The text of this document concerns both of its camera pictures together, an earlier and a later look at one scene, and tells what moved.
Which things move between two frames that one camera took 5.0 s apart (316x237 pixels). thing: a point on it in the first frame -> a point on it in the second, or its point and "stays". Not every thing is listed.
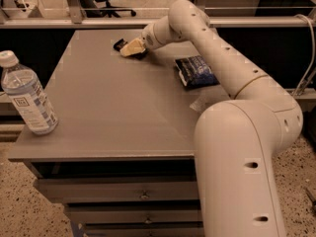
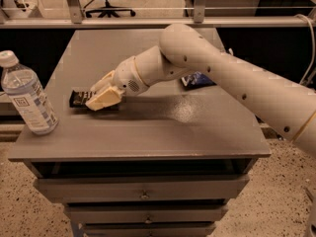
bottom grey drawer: x=145 y=229 stays
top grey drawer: x=60 y=191 stays
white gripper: x=149 y=39 -> x=125 y=76
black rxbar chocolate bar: x=121 y=42 -> x=78 y=99
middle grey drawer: x=133 y=213 stays
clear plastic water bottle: x=21 y=84 stays
